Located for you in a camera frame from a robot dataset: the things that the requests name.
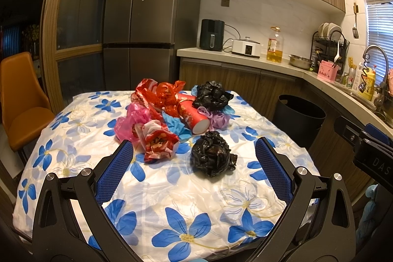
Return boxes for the pink plastic bag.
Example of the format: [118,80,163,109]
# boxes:
[114,103,151,144]

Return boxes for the black plastic bag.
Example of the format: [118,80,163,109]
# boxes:
[192,81,234,112]
[190,131,238,178]

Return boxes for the chrome kitchen faucet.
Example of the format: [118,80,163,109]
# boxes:
[357,44,391,109]

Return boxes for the black trash bin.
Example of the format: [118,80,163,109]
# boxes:
[272,94,326,150]

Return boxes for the steel sink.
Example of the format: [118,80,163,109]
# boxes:
[332,83,392,128]

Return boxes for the yellow detergent bottle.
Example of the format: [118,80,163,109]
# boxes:
[358,66,376,101]

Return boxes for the pink cloth on faucet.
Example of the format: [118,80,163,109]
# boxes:
[388,69,393,97]

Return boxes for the white bottle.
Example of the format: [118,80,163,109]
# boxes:
[352,61,364,92]

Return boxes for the pink utensil holder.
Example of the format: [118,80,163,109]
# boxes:
[317,60,340,83]

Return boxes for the floral blue white tablecloth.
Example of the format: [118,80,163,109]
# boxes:
[13,91,318,261]

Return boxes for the black dish rack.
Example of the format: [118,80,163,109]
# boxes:
[310,23,350,76]

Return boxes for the red white crumpled wrapper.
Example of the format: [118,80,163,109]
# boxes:
[135,120,179,164]

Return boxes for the orange chair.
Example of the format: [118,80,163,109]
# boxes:
[1,52,55,152]

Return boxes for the steel bowl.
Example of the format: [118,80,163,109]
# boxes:
[289,55,312,70]

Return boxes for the wooden lower cabinets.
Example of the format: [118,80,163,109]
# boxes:
[180,58,372,203]

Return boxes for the purple plastic bag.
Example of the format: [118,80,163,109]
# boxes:
[197,106,230,131]

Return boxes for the cooking oil bottle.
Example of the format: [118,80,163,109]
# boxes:
[267,26,284,63]

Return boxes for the hanging spatula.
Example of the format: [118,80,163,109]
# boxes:
[352,2,360,39]

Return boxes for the red shiny plastic bag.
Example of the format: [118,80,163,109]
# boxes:
[131,79,186,122]

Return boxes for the red paper cup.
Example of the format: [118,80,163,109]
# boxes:
[177,93,210,134]

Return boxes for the window blinds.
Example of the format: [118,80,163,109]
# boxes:
[365,0,393,83]

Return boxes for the white rice cooker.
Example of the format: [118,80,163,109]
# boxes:
[232,37,262,58]

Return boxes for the wooden glass sliding door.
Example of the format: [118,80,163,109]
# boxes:
[40,0,105,113]

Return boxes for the black air fryer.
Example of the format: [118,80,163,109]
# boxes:
[199,19,225,51]

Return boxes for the dark steel refrigerator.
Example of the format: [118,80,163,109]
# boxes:
[103,0,200,91]

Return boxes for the wall power outlet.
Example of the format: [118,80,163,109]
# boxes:
[221,0,230,7]

